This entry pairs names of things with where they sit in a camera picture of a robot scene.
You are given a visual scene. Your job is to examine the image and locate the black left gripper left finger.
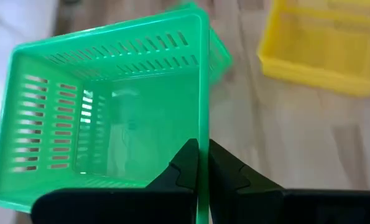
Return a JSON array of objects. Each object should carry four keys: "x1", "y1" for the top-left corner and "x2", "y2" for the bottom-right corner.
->
[{"x1": 30, "y1": 138, "x2": 200, "y2": 224}]

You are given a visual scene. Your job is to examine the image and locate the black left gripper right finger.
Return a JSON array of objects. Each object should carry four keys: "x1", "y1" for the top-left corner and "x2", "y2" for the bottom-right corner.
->
[{"x1": 208, "y1": 139, "x2": 370, "y2": 224}]

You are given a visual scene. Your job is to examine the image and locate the green slotted plastic basket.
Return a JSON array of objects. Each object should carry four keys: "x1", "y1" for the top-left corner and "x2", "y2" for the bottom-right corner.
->
[{"x1": 0, "y1": 2, "x2": 234, "y2": 224}]

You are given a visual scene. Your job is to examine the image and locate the yellow slotted plastic basket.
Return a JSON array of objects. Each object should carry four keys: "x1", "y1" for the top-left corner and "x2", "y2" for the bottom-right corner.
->
[{"x1": 256, "y1": 0, "x2": 370, "y2": 97}]

